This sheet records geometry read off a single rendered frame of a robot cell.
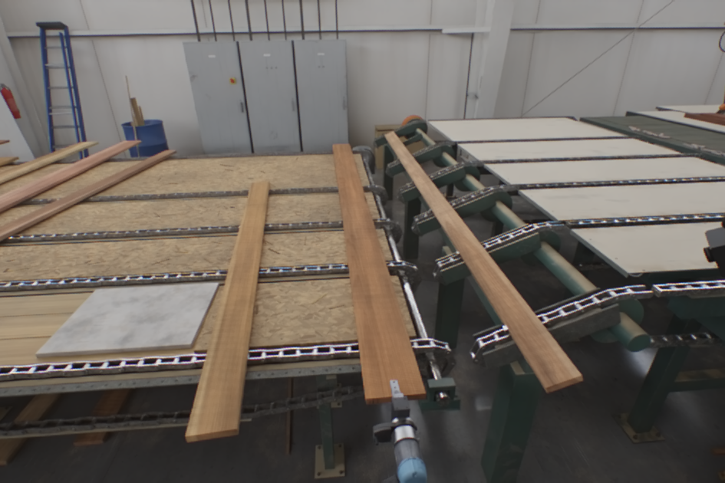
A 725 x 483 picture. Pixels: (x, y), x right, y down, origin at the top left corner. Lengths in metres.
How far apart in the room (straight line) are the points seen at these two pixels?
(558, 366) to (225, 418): 1.10
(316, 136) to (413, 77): 2.02
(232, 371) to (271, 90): 5.60
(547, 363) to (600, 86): 7.60
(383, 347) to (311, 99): 5.51
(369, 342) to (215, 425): 0.60
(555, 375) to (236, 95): 6.13
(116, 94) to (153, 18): 1.40
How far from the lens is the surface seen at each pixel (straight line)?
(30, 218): 3.53
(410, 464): 1.20
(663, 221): 2.62
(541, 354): 1.54
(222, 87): 6.83
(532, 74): 8.11
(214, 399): 1.45
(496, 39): 6.88
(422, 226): 2.63
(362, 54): 7.26
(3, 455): 2.96
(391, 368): 1.45
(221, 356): 1.59
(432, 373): 1.60
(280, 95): 6.69
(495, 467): 2.15
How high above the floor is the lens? 1.91
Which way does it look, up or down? 27 degrees down
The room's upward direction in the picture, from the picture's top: 1 degrees counter-clockwise
